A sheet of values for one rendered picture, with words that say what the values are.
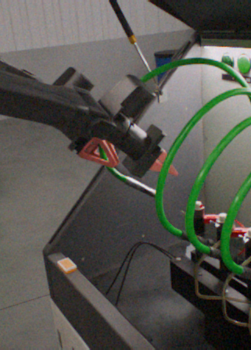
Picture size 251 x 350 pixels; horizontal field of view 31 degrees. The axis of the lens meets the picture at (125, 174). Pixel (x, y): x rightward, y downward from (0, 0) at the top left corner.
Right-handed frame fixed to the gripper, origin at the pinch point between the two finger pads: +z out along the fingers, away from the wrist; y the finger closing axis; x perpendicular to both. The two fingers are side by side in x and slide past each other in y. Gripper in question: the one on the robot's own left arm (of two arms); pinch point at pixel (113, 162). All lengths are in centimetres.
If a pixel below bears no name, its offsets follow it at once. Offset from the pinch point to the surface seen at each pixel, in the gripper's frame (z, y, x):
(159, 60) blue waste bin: -106, 595, -6
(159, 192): 11.4, -17.1, -6.2
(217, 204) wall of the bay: 29, 42, -1
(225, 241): 23.6, -27.3, -10.1
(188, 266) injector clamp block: 28.2, 2.8, 6.8
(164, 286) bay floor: 30.6, 18.5, 21.0
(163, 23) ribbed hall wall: -159, 694, -54
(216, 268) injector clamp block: 32.8, 2.6, 2.8
